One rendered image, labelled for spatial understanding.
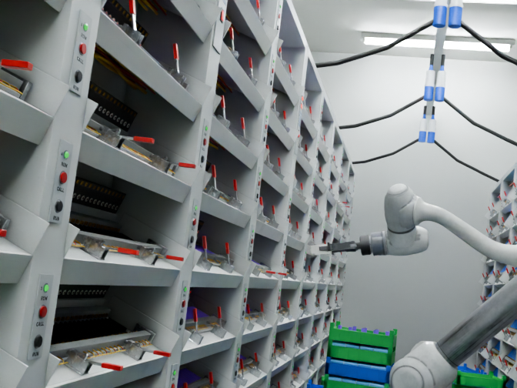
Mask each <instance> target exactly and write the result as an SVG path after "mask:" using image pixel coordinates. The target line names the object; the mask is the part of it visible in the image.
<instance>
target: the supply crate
mask: <svg viewBox="0 0 517 388"><path fill-rule="evenodd" d="M339 325H341V321H336V326H335V323H333V322H330V327H329V340H338V341H344V342H350V343H360V344H365V345H371V346H381V347H387V348H393V347H395V346H396V340H397V332H398V330H397V329H393V330H390V333H389V336H386V334H385V333H382V332H379V334H375V333H373V331H371V330H367V333H364V332H361V331H362V330H361V329H356V331H353V330H349V328H348V327H343V326H342V328H341V329H338V326H339Z"/></svg>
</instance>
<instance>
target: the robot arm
mask: <svg viewBox="0 0 517 388"><path fill-rule="evenodd" d="M384 210H385V221H386V223H387V231H382V232H372V233H371V236H369V235H364V236H360V237H359V241H360V242H355V241H350V242H343V243H333V244H331V243H329V242H327V243H328V244H321V245H314V246H309V249H310V254H312V253H313V254H314V255H321V254H329V253H331V254H332V255H334V253H340V252H356V251H357V250H358V249H360V250H361V254H362V255H363V256H366V255H371V254H372V253H373V256H387V255H393V256H407V255H412V254H416V253H421V252H423V251H426V250H427V248H428V247H429V233H428V230H427V229H424V228H422V227H420V226H418V225H419V224H420V223H421V222H424V221H432V222H437V223H438V224H440V225H442V226H444V227H445V228H446V229H448V230H449V231H450V232H452V233H454V234H455V235H456V236H458V237H459V238H460V239H462V240H463V241H464V242H466V243H467V244H469V245H470V246H471V247H472V248H474V249H475V250H477V251H478V252H480V253H481V254H483V255H484V256H487V257H489V258H490V259H493V260H495V261H497V262H500V263H504V264H507V265H510V266H515V267H517V245H506V244H501V243H499V242H496V241H494V240H492V239H490V238H489V237H487V236H485V235H484V234H482V233H481V232H479V231H478V230H477V229H475V228H473V227H472V226H470V225H469V224H468V223H466V222H464V221H462V220H461V219H460V218H458V217H457V216H455V215H453V214H452V213H450V212H449V211H447V210H445V209H443V208H440V207H438V206H434V205H431V204H428V203H426V202H424V201H423V200H422V198H421V197H418V196H416V195H415V194H414V193H413V191H412V190H411V189H410V188H409V187H408V186H407V185H404V184H396V185H393V186H391V187H390V188H389V190H388V192H387V193H386V195H385V201H384ZM387 251H388V252H387ZM516 318H517V275H516V276H515V277H514V278H513V279H511V280H510V281H509V282H508V283H506V284H505V285H504V286H503V287H502V288H501V289H500V290H499V291H498V292H496V293H495V294H494V295H493V296H491V297H490V298H489V299H487V300H486V301H485V302H484V303H483V304H482V305H481V306H480V307H479V308H477V309H476V310H475V311H474V312H472V313H471V314H470V315H469V316H467V317H466V318H465V319H464V320H463V321H461V323H460V324H458V325H457V326H456V327H455V328H454V329H452V330H451V331H450V332H449V333H447V334H446V335H445V336H444V337H442V338H441V339H440V340H439V341H438V342H437V343H436V342H431V341H421V342H419V343H417V344H416V345H415V346H414V347H413V348H412V350H411V352H410V353H409V354H407V355H406V356H405V357H404V358H402V359H400V360H399V361H397V362H396V363H395V364H394V365H393V367H392V369H391V371H390V374H389V384H390V387H391V388H452V382H453V381H454V380H455V379H456V377H457V372H458V366H459V365H460V364H461V363H463V362H464V361H465V360H467V359H468V358H469V357H470V356H471V355H472V354H473V353H475V352H476V351H477V350H478V349H480V348H481V347H482V346H484V345H485V344H486V343H487V342H488V341H489V340H490V339H491V338H493V337H494V336H495V335H497V334H498V333H499V332H500V331H502V330H503V329H504V328H505V327H507V325H509V324H510V323H511V322H512V321H513V320H515V319H516Z"/></svg>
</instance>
